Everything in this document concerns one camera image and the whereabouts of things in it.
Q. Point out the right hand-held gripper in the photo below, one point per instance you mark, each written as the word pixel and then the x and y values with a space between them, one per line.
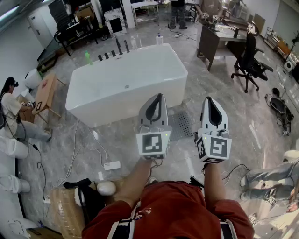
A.
pixel 218 147

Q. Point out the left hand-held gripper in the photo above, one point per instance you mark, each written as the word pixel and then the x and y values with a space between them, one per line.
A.
pixel 151 144

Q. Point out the perforated metal floor drain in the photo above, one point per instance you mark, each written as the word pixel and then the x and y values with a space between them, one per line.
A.
pixel 183 126

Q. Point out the person's right forearm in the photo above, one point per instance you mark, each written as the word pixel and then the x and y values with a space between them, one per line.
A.
pixel 213 184

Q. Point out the person's left forearm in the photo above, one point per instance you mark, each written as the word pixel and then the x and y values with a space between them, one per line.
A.
pixel 135 182

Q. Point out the white bathtub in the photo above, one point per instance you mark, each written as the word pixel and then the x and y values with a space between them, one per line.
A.
pixel 130 70

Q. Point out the white power strip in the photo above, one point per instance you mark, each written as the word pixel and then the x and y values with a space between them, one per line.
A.
pixel 112 165

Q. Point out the person's left shoe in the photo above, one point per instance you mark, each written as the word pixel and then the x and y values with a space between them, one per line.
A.
pixel 153 180

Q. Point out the black round pan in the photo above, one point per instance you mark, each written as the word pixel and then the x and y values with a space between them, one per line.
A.
pixel 278 105

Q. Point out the black office chair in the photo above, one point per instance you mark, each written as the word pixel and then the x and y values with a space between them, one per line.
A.
pixel 251 58

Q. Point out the black faucet knob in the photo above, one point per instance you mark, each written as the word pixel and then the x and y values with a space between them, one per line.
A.
pixel 106 56
pixel 100 58
pixel 113 53

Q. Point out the black hand shower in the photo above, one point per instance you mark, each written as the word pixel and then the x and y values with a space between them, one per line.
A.
pixel 126 46

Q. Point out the clear plastic bottle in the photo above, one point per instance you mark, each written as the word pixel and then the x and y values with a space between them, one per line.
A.
pixel 133 43

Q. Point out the dark brown desk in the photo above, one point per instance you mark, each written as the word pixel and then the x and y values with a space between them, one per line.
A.
pixel 208 44

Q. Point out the white pump bottle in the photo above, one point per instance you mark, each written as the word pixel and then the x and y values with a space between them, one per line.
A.
pixel 159 39

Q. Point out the black faucet spout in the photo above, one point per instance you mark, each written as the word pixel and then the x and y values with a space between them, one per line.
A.
pixel 118 46

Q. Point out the green plastic bottle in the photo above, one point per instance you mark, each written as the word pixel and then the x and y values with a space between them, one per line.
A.
pixel 88 59

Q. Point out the white round cushion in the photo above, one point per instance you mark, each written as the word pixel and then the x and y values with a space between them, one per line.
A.
pixel 106 187

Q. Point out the person's red shirt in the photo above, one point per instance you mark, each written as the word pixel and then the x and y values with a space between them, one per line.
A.
pixel 175 210

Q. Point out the white cabinet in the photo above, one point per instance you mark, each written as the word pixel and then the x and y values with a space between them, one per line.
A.
pixel 115 21

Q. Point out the black bag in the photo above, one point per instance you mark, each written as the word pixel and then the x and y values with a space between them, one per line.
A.
pixel 91 198

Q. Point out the small wooden table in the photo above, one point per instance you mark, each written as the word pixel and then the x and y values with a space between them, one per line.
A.
pixel 46 91

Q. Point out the white table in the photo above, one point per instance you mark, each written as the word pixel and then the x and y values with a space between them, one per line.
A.
pixel 144 4

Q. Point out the black table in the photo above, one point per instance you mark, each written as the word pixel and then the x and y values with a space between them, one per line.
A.
pixel 79 28

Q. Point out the large cardboard box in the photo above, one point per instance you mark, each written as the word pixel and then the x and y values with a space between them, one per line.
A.
pixel 67 210

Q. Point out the small cardboard box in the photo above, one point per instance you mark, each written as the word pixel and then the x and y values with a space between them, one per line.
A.
pixel 42 233

